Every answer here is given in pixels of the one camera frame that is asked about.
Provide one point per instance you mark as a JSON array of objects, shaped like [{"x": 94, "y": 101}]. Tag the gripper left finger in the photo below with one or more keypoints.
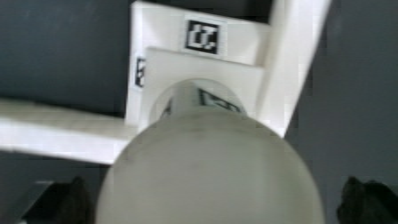
[{"x": 64, "y": 205}]

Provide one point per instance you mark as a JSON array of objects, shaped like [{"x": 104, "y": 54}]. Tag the white front barrier wall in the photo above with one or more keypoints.
[{"x": 62, "y": 133}]

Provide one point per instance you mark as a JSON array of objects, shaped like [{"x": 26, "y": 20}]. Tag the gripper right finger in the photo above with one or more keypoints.
[{"x": 367, "y": 203}]

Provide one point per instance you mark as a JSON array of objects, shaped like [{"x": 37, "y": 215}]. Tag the white right barrier block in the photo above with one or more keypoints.
[{"x": 296, "y": 22}]

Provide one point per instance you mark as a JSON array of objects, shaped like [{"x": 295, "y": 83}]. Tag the white lamp base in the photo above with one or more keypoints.
[{"x": 190, "y": 45}]

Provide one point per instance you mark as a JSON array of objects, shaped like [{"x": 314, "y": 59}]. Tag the white lamp bulb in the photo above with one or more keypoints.
[{"x": 207, "y": 170}]

